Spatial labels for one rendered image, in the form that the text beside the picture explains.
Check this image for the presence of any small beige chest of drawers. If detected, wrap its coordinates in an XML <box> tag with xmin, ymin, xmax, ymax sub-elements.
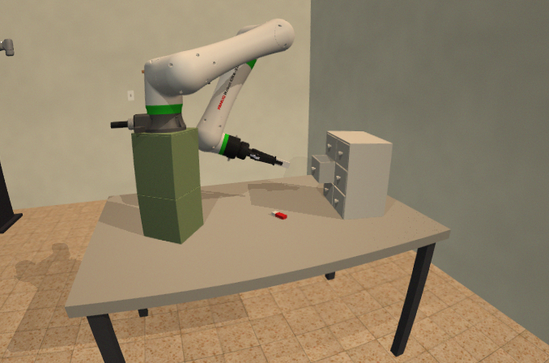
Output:
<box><xmin>326</xmin><ymin>131</ymin><xmax>393</xmax><ymax>220</ymax></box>

